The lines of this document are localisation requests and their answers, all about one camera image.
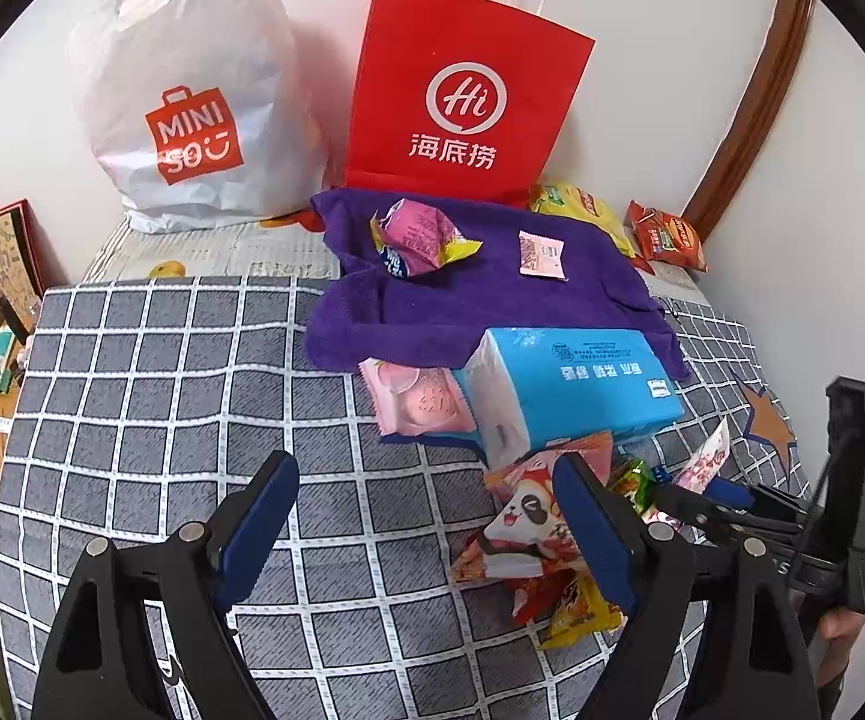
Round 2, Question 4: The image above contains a brown wooden door frame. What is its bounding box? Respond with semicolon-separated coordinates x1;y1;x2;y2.
683;0;815;241

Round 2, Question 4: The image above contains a pink yellow snack packet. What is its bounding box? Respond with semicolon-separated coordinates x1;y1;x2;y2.
369;199;483;280

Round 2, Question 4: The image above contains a red Haidilao paper bag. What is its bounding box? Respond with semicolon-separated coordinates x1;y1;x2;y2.
345;0;595;203

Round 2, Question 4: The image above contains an orange chips bag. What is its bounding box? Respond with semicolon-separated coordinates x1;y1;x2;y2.
626;200;707;271

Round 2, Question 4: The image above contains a purple towel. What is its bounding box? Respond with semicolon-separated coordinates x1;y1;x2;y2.
304;188;688;380

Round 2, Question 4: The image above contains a white Miniso plastic bag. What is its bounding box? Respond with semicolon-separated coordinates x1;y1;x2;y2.
68;0;327;234

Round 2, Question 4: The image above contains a green snack packet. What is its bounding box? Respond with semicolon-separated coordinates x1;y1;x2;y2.
608;458;657;515

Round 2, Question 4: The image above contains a grey checked bed cover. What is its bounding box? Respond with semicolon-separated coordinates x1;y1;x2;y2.
0;274;813;720

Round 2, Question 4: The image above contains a panda print snack packet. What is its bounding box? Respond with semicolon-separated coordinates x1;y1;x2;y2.
452;431;613;582

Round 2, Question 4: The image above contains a yellow chips bag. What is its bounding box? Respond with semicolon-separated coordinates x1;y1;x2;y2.
530;182;636;259

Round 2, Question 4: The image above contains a pink peach snack packet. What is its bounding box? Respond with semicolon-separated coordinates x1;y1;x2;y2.
359;358;478;445

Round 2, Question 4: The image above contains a right hand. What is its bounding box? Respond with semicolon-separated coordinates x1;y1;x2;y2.
815;608;865;688

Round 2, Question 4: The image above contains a blue tissue pack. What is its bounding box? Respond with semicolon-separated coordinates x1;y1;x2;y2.
457;328;684;468

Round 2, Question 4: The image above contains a white red lychee packet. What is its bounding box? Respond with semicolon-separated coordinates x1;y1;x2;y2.
642;419;732;530

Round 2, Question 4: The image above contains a small pink sachet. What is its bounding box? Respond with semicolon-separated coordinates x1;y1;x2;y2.
519;231;567;281

